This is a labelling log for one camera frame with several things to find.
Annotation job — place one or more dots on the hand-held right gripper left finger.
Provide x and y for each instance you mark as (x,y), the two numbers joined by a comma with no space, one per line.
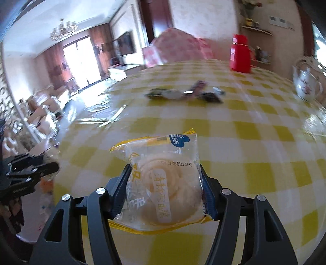
(118,198)

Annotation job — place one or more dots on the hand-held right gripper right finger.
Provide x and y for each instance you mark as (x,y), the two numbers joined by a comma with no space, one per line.
(208,196)

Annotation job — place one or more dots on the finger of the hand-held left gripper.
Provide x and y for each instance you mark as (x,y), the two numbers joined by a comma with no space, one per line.
(33,175)
(25,160)

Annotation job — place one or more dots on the clear round pastry packet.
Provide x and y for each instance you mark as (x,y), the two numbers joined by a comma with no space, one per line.
(163,183)

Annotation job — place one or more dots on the silver candy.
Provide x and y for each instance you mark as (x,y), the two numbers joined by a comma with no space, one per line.
(219,90)

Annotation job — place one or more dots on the white candy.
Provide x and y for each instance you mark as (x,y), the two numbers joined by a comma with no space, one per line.
(172,94)

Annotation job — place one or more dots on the purple snack packet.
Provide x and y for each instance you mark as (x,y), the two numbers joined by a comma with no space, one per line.
(197,87)

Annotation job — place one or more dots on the dark green candy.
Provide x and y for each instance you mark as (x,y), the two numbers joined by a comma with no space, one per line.
(154,93)

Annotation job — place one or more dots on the beige ornate sofa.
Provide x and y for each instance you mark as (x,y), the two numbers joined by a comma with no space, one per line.
(43,117)

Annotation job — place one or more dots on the yellow checked tablecloth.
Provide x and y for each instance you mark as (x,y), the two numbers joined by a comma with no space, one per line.
(254,153)

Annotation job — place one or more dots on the brown curtain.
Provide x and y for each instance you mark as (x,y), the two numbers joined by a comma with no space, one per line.
(54,66)
(99,51)

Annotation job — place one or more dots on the white television cabinet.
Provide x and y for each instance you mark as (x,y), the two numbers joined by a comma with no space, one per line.
(124,70)

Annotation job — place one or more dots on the crystal chandelier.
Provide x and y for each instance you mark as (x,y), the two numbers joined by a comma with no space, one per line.
(63,29)

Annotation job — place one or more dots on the red thermos jug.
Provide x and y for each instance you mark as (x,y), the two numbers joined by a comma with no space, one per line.
(240,56)

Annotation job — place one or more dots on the white floral teapot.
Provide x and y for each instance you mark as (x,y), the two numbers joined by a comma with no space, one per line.
(308,84)

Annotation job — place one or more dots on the pink checked chair cover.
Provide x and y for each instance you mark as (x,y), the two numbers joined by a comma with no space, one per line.
(178,45)

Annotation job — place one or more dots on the dark wooden door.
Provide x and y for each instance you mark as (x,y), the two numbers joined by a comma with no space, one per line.
(158,20)

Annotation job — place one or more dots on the wall shelf with jars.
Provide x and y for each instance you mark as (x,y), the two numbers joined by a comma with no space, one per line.
(262,62)

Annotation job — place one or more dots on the wall television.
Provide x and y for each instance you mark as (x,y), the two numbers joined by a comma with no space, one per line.
(124,43)

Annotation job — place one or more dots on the curved wall shelf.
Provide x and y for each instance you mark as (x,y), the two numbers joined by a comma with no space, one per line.
(257,29)

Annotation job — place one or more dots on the white wall switches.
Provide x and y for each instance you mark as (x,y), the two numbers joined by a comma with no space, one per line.
(280,21)

